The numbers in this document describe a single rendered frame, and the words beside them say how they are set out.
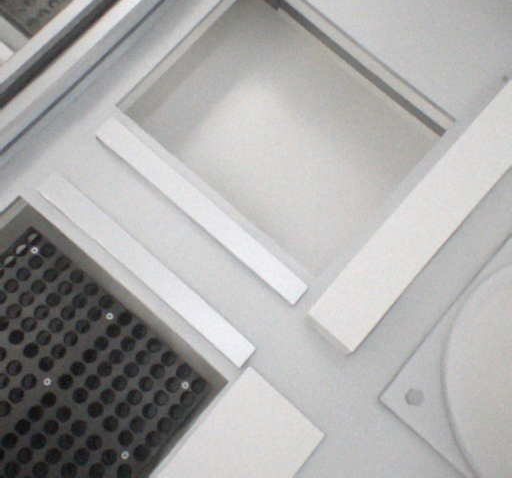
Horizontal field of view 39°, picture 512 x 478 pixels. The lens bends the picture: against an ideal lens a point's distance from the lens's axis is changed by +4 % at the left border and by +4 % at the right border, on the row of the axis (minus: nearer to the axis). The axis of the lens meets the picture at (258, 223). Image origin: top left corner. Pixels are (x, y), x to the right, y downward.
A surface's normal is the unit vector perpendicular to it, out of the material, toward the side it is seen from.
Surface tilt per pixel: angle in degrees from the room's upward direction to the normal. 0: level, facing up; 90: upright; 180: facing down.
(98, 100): 0
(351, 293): 0
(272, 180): 0
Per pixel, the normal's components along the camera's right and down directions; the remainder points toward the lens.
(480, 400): -0.99, 0.11
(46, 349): 0.05, -0.25
